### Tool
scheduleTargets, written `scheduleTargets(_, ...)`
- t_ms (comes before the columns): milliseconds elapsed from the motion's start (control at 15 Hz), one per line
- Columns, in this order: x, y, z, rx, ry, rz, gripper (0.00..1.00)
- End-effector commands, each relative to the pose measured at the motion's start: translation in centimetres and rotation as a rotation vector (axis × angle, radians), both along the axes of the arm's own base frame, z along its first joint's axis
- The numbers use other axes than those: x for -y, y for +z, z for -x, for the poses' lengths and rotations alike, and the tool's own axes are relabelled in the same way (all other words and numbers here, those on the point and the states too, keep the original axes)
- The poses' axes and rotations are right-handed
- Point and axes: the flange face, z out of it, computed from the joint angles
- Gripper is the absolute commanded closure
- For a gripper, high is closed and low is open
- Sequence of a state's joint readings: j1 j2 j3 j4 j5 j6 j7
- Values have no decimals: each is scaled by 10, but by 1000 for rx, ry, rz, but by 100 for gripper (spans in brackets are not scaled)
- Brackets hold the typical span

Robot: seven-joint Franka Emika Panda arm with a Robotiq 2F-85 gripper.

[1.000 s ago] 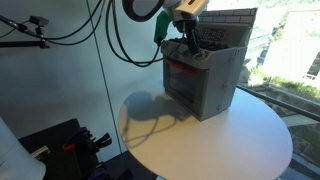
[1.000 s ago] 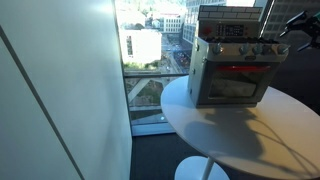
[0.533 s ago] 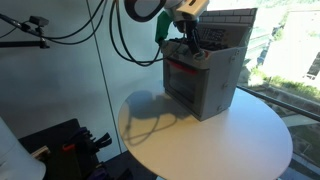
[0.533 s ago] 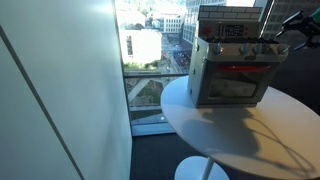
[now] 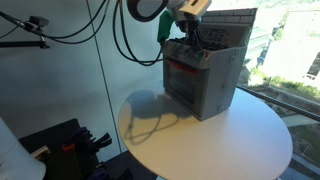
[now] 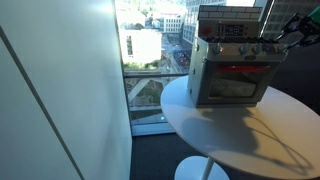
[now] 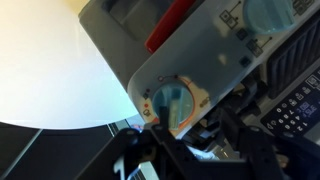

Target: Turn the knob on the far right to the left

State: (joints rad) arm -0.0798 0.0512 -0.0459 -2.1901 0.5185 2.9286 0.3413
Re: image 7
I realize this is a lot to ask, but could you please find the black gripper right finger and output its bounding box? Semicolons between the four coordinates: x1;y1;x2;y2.
216;109;288;180

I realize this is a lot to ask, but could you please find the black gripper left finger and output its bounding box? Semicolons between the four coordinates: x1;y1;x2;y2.
74;106;201;180

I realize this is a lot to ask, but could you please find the blue knob with red arc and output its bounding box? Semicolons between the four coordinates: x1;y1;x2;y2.
151;82;195;130

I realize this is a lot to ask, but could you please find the blue toy oven knob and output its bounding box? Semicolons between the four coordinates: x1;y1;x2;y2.
242;0;296;35

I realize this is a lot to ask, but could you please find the black oven keypad panel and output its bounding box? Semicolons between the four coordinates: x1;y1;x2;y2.
259;66;320;136

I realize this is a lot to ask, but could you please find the black stove top grate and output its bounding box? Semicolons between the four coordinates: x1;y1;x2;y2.
266;13;320;100

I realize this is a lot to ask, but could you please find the grey toy oven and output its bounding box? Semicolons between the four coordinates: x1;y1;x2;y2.
78;0;320;158

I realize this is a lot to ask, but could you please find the red oven door handle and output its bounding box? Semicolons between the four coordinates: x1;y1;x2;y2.
144;0;198;55

